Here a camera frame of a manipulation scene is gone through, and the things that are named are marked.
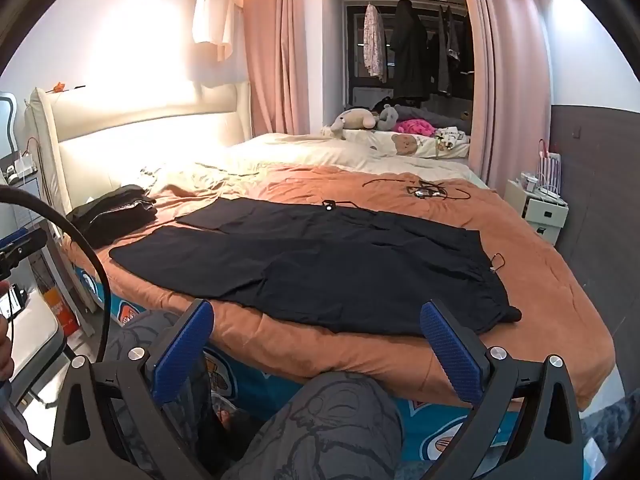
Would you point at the black pants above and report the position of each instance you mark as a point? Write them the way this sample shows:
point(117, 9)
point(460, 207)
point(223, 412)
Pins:
point(325, 270)

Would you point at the grey plush toy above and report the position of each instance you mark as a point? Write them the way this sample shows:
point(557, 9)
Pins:
point(389, 117)

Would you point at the cream padded headboard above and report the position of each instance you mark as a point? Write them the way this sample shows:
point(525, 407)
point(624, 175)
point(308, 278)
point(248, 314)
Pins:
point(150, 145)

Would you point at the stack of dark folded clothes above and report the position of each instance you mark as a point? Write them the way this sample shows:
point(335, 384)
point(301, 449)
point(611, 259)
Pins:
point(110, 215)

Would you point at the white hanging shirt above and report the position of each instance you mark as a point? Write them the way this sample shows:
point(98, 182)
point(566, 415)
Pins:
point(212, 10)

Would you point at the grey rug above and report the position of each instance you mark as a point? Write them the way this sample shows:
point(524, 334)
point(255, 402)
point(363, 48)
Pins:
point(607, 435)

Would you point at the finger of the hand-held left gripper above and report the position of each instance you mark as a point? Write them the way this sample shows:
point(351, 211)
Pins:
point(25, 245)

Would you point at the cream bed sheet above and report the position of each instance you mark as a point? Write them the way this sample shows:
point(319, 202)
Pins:
point(300, 152)

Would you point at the pink cloth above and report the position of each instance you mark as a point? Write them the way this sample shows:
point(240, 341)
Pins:
point(414, 127)

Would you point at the white chair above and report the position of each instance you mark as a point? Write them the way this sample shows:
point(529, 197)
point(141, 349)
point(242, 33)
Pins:
point(30, 340)

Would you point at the small black device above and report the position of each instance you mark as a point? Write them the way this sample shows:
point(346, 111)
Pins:
point(329, 205)

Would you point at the pink white desktop rack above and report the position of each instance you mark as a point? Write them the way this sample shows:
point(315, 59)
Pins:
point(550, 165)

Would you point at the orange box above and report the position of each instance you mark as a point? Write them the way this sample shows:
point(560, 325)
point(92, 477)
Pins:
point(60, 310)

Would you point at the dark hanging clothes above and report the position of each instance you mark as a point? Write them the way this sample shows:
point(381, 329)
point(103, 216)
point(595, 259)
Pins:
point(450, 50)

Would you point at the person's left hand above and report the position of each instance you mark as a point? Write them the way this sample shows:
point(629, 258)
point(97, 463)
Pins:
point(3, 355)

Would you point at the orange fleece blanket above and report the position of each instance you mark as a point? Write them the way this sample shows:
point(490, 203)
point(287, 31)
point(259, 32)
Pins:
point(540, 270)

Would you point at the bear print pillow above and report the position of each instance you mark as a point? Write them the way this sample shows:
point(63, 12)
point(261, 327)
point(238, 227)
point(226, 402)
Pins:
point(405, 145)

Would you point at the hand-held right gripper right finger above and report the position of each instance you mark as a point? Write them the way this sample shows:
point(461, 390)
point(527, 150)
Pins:
point(450, 355)

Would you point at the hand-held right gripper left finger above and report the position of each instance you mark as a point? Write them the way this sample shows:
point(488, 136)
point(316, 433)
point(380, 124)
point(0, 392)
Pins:
point(184, 355)

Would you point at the blue printed bed sheet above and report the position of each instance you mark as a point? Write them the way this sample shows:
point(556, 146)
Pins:
point(440, 425)

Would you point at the white nightstand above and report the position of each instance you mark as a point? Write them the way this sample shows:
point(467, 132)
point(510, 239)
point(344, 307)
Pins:
point(535, 215)

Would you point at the floral hanging garment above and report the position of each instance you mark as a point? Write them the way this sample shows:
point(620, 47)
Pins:
point(374, 40)

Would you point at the beige plush toy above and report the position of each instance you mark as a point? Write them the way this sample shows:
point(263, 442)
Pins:
point(355, 119)

